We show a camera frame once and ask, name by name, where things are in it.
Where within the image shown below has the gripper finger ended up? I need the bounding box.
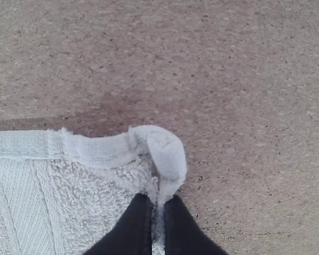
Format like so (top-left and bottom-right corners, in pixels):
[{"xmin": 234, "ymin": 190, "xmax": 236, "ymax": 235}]
[
  {"xmin": 82, "ymin": 193, "xmax": 153, "ymax": 255},
  {"xmin": 163, "ymin": 194, "xmax": 230, "ymax": 255}
]

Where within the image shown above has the cork mat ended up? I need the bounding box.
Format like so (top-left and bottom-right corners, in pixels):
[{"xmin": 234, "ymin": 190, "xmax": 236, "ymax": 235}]
[{"xmin": 0, "ymin": 0, "xmax": 319, "ymax": 255}]

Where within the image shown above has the pale towel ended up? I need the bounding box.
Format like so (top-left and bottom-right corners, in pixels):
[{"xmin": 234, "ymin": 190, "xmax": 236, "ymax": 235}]
[{"xmin": 0, "ymin": 124, "xmax": 188, "ymax": 255}]

